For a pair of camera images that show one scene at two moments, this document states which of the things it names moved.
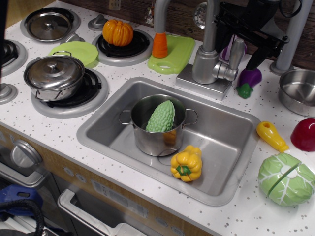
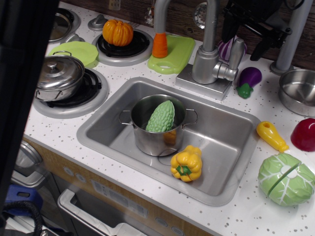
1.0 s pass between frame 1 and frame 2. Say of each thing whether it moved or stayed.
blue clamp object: stayed
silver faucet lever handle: stayed
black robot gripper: moved
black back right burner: stayed
